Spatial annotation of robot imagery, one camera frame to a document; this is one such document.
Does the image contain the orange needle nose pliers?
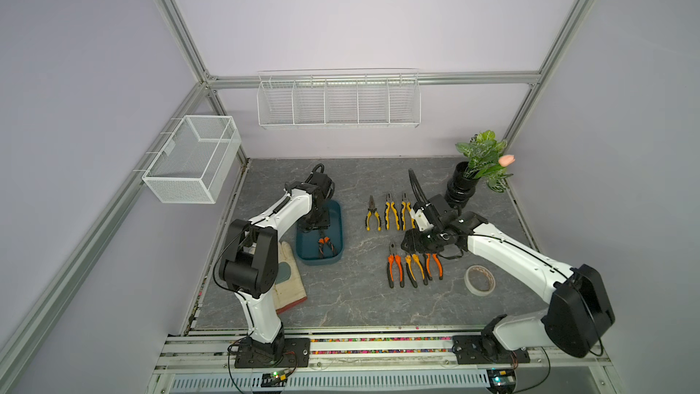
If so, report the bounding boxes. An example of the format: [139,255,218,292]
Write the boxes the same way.
[424,254,444,280]

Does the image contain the yellow orange black pliers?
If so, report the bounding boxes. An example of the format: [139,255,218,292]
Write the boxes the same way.
[405,254,428,288]

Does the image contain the yellow black combination pliers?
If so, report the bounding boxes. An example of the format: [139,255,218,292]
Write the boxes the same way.
[400,193,415,231]

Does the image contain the small orange pliers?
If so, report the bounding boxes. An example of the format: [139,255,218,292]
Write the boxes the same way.
[317,230,337,259]

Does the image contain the orange combination pliers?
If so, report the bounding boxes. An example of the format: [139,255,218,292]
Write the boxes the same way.
[386,244,406,288]

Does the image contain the yellow needle nose pliers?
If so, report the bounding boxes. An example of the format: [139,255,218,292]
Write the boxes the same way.
[365,195,382,232]

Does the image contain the large yellow combination pliers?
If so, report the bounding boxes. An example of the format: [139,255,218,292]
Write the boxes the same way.
[385,193,401,230]

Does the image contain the teal plastic storage box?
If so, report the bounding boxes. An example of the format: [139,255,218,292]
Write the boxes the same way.
[295,200,344,266]

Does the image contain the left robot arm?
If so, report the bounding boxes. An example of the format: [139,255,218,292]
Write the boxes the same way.
[216,163,335,354]

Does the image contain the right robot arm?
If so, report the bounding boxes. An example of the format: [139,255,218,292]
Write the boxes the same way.
[402,195,615,360]

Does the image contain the black plant pot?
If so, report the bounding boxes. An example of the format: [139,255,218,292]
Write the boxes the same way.
[444,161,479,209]

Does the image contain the white tape roll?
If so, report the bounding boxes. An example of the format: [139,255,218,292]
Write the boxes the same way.
[464,264,496,297]

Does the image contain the green artificial plant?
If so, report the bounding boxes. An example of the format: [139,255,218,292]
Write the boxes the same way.
[456,130,512,193]

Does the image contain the pink tulip flower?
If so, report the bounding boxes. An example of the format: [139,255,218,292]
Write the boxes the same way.
[498,154,516,168]

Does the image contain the beige work glove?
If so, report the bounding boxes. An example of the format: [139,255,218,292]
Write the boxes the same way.
[272,242,307,314]

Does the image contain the white wire wall shelf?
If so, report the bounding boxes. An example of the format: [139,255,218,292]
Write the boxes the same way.
[257,69,422,129]

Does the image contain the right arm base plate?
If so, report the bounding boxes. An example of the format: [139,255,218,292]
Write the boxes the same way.
[451,335,530,366]

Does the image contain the white wire basket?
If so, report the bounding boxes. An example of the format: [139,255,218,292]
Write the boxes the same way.
[141,115,242,204]

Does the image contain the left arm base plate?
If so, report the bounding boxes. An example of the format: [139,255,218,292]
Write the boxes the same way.
[233,337,311,368]

